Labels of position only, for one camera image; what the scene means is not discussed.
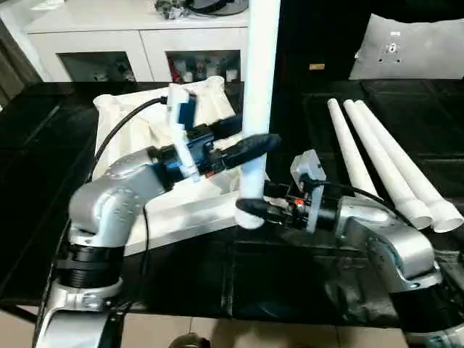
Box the white cabinet with glass doors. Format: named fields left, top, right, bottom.
left=25, top=0, right=252, bottom=84

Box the black work mat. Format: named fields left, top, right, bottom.
left=0, top=76, right=464, bottom=333

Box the white cushion with badge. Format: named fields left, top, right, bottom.
left=349, top=13, right=464, bottom=81

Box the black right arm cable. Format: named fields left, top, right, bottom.
left=319, top=181, right=396, bottom=220

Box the white plastic table leg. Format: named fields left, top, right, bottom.
left=233, top=0, right=283, bottom=231
left=354, top=99, right=464, bottom=233
left=342, top=99, right=434, bottom=231
left=327, top=98, right=382, bottom=202

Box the white plastic table top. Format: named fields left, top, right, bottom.
left=91, top=75, right=270, bottom=259

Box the cluster of small bottles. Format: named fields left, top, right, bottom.
left=170, top=54, right=241, bottom=83

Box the grey bag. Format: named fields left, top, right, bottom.
left=186, top=0, right=249, bottom=17

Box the grey brown curtain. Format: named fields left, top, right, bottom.
left=0, top=14, right=38, bottom=109

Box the black cabinet with yellow label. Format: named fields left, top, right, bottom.
left=280, top=0, right=372, bottom=82

